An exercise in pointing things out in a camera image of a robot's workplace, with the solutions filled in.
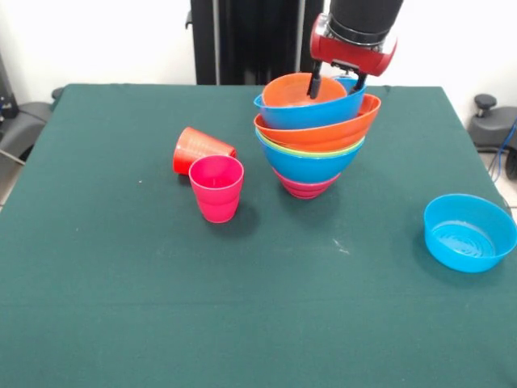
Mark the dark green tablecloth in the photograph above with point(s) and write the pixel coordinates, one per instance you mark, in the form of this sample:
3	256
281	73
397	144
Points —
282	303

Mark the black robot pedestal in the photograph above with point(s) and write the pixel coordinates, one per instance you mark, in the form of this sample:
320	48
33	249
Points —
250	40

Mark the black stand base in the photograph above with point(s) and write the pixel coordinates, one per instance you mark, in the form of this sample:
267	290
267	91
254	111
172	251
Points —
490	129
24	125

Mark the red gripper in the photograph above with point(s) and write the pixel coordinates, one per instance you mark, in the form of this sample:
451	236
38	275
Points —
347	52

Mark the red plastic cup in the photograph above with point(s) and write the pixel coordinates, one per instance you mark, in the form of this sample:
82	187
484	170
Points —
198	149

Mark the large orange plastic bowl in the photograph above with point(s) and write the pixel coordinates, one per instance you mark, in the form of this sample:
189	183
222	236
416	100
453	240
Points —
323	137

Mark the pink plastic bowl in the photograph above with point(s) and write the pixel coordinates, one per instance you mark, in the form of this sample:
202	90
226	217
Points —
307	190

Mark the small blue flat-bottomed bowl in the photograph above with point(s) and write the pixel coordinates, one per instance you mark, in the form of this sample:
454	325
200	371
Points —
468	242

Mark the large blue plastic bowl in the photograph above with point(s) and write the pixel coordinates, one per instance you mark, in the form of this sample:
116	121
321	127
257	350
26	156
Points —
307	115
311	169

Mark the pink plastic cup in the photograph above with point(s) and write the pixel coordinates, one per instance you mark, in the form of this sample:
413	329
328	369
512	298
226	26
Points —
218	198

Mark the green plastic bowl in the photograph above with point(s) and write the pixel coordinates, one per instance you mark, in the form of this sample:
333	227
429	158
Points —
319	154

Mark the small orange flat-bottomed bowl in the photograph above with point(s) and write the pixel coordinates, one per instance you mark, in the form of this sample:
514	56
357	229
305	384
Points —
291	93

